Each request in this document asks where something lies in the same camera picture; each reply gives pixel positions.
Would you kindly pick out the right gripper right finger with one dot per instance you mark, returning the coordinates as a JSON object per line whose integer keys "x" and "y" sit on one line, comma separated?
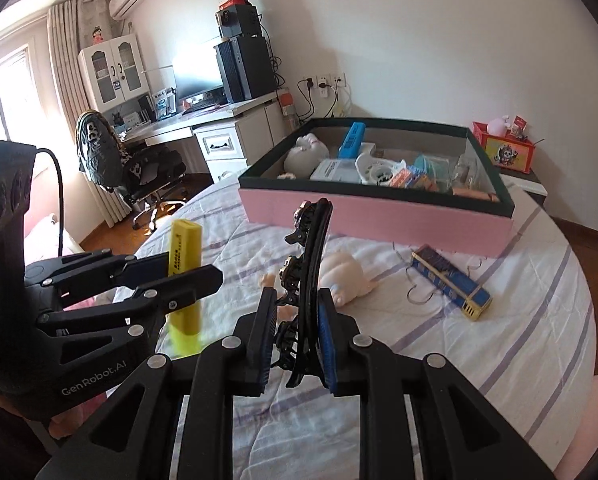
{"x": 419, "y": 418}

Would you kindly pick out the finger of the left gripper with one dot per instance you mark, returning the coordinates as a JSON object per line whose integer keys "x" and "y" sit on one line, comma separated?
{"x": 60, "y": 322}
{"x": 86, "y": 274}

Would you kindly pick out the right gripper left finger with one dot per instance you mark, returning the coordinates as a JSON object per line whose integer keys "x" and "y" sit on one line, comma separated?
{"x": 174, "y": 418}

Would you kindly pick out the yellow highlighter marker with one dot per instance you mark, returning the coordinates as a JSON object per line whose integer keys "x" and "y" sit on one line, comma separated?
{"x": 184, "y": 256}

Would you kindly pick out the blue gold lipstick box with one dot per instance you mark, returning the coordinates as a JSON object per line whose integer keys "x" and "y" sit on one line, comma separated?
{"x": 465, "y": 293}

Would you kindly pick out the black hair clip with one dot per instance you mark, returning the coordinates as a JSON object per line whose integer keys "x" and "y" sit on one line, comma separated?
{"x": 296, "y": 340}

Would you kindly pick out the pink pig doll figurine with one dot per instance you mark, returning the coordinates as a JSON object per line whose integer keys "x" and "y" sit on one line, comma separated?
{"x": 340, "y": 272}

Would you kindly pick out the small pink white block toy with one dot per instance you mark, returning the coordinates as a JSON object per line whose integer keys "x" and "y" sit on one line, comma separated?
{"x": 287, "y": 176}

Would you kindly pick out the white rabbit figurine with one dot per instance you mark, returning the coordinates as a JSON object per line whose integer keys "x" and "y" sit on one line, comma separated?
{"x": 307, "y": 154}

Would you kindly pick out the clear tissue pack box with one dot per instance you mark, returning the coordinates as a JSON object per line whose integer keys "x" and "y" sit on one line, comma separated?
{"x": 336, "y": 170}

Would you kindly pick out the rose gold metal cylinder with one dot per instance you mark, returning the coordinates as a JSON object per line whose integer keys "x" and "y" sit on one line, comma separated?
{"x": 475, "y": 194}

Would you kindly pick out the blue highlighter marker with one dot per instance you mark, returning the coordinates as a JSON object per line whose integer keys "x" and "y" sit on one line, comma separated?
{"x": 351, "y": 145}

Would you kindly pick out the teal brush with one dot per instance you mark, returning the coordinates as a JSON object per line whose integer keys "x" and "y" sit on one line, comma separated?
{"x": 437, "y": 168}

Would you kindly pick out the clear glass perfume bottle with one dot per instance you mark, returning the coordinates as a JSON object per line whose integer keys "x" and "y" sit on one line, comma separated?
{"x": 466, "y": 173}

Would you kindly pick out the striped white quilt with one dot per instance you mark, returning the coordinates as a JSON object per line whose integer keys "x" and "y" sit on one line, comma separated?
{"x": 532, "y": 353}

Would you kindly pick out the black office chair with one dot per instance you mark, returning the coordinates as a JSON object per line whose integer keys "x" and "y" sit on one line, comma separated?
{"x": 143, "y": 176}

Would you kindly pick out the pink bedding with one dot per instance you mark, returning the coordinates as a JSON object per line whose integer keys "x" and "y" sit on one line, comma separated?
{"x": 585, "y": 442}

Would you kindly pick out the white desk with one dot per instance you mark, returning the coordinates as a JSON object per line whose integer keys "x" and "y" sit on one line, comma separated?
{"x": 230, "y": 137}

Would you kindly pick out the white glass door cabinet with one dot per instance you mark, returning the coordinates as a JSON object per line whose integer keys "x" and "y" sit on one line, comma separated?
{"x": 113, "y": 72}

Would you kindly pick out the black computer monitor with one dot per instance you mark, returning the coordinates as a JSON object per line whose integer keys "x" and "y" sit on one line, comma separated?
{"x": 197, "y": 81}

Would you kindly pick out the doll on cabinet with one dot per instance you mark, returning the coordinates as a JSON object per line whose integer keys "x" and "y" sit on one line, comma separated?
{"x": 97, "y": 35}

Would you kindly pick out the orange cap bottle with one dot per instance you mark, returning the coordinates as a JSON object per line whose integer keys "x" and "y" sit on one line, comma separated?
{"x": 288, "y": 109}

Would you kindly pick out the pink and green box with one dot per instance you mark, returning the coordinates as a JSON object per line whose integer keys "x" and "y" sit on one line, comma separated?
{"x": 448, "y": 221}

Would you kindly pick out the black computer tower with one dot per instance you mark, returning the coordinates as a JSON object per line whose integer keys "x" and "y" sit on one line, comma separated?
{"x": 245, "y": 68}

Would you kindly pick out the black white tv cabinet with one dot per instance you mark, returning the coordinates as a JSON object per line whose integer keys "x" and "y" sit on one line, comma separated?
{"x": 528, "y": 182}

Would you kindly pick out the red storage box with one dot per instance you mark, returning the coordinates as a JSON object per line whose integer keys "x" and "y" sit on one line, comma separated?
{"x": 505, "y": 151}

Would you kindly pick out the black speaker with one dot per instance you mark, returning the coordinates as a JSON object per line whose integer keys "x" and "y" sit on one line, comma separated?
{"x": 238, "y": 20}

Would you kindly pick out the pink plush toy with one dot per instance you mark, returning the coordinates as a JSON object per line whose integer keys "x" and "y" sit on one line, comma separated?
{"x": 498, "y": 126}

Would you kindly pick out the wall power sockets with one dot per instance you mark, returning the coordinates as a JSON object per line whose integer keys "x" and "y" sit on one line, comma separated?
{"x": 326, "y": 85}

